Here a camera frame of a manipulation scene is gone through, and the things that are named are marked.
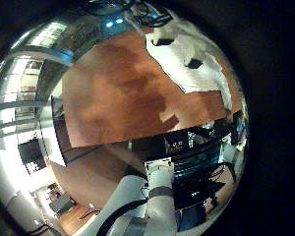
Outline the white striped cloth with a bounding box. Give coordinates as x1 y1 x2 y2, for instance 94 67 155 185
146 42 235 112

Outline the black equipment rack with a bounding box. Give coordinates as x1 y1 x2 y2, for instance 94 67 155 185
131 117 247 232

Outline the grey cart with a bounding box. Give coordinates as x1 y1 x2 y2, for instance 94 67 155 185
48 193 77 218

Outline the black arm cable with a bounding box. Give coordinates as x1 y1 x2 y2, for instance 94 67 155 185
95 198 149 236

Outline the black wall screen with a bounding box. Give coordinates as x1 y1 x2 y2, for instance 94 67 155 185
17 138 47 175

